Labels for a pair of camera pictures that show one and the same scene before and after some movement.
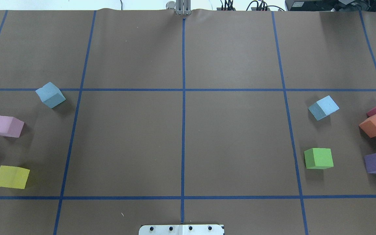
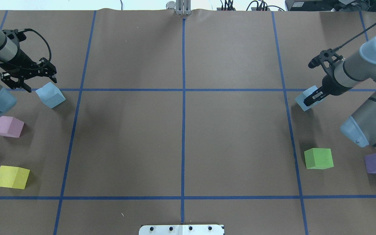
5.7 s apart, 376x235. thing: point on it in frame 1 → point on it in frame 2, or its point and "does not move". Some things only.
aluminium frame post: x=183 y=7 does not move
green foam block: x=316 y=158 does not move
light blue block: x=323 y=107 → x=300 y=99
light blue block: x=50 y=95 does not move
